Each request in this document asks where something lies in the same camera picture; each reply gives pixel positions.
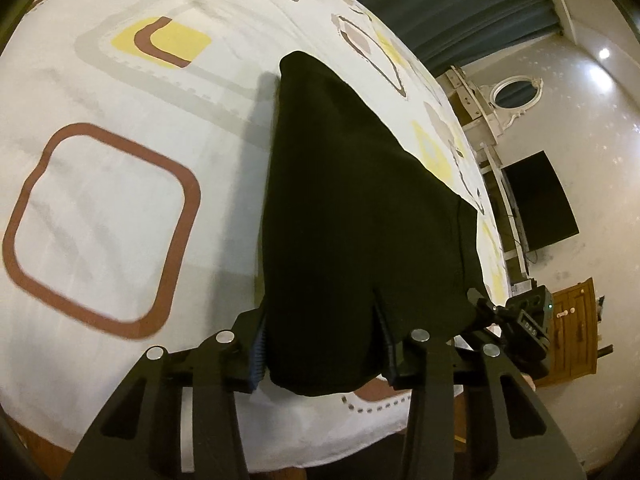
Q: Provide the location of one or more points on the round ceiling light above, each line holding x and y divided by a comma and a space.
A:
604, 53

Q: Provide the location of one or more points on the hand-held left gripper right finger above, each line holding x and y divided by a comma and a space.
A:
387, 350

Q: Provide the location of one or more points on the dark teal curtain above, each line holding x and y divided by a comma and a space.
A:
450, 0

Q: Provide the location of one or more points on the white vanity table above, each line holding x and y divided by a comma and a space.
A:
475, 105

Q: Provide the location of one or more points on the black television screen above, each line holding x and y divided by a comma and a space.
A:
542, 200

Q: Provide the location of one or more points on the white television stand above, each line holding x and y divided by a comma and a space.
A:
510, 210

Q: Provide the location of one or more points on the oval white framed mirror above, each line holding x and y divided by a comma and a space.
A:
514, 94

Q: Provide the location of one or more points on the black pants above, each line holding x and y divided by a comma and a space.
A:
350, 220

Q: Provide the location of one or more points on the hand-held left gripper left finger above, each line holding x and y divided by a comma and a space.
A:
257, 355

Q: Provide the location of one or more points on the printed bed sheet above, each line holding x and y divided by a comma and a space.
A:
125, 200

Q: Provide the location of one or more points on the brown wooden cabinet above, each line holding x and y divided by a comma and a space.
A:
572, 330

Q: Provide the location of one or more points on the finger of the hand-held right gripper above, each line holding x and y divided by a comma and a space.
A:
482, 307

